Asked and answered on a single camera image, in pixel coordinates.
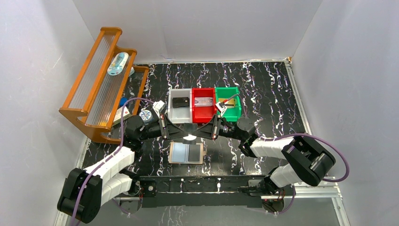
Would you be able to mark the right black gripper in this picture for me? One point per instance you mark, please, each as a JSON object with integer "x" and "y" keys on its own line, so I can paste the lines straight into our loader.
{"x": 209, "y": 130}

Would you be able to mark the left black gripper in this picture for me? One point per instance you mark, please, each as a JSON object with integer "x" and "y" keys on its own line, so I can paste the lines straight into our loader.
{"x": 165, "y": 128}

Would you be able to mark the red plastic bin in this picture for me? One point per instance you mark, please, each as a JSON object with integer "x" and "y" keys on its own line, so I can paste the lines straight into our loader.
{"x": 203, "y": 114}

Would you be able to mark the white plastic bin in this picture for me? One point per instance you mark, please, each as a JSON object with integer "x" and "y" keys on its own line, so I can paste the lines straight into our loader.
{"x": 183, "y": 114}

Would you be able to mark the beige leather card holder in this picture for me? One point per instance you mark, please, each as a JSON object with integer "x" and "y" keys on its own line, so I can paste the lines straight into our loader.
{"x": 181, "y": 153}

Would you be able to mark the green plastic bin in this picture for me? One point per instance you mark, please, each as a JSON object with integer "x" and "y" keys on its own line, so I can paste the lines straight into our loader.
{"x": 233, "y": 111}

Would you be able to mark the dark grey card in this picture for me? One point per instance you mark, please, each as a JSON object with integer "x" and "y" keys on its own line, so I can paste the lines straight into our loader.
{"x": 178, "y": 103}

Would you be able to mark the gold card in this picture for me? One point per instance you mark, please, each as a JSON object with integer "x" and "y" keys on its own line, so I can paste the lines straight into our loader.
{"x": 231, "y": 101}
{"x": 230, "y": 104}

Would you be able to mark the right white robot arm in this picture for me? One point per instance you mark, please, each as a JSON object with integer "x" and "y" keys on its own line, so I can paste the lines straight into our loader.
{"x": 307, "y": 160}

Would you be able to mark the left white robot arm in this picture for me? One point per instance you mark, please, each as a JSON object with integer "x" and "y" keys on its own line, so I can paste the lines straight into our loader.
{"x": 86, "y": 190}

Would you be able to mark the silver card in red bin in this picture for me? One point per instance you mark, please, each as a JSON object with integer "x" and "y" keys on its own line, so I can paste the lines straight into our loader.
{"x": 203, "y": 99}

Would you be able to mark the black card in white bin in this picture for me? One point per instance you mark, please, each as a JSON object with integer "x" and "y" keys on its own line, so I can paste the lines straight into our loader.
{"x": 181, "y": 98}

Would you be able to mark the gold card in green bin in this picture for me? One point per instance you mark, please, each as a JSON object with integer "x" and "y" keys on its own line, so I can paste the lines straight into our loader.
{"x": 231, "y": 101}

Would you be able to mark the blue white round tin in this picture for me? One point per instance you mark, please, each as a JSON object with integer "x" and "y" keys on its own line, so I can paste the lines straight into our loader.
{"x": 146, "y": 116}

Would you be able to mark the white red small box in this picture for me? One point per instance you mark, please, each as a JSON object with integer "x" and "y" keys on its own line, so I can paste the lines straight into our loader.
{"x": 122, "y": 112}

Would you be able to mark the blue bottle cap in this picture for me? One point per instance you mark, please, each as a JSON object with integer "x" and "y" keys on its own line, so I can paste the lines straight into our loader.
{"x": 123, "y": 100}

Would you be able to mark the wooden three-tier shelf rack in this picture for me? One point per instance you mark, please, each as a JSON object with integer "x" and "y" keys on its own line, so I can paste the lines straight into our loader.
{"x": 94, "y": 98}

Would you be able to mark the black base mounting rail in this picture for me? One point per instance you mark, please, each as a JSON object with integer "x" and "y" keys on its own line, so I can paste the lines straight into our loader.
{"x": 211, "y": 191}

